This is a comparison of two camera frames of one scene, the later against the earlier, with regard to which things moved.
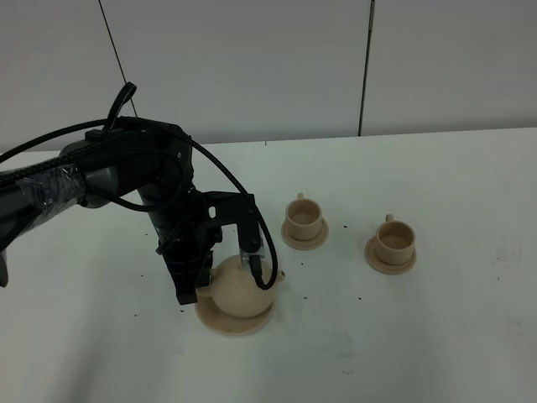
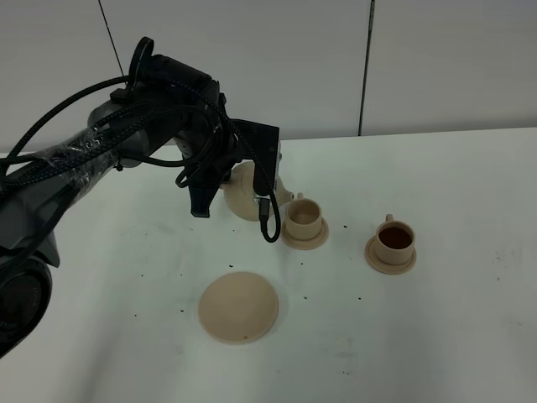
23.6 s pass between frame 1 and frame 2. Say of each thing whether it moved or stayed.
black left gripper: moved
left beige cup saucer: stayed
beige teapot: moved
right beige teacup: stayed
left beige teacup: stayed
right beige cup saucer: stayed
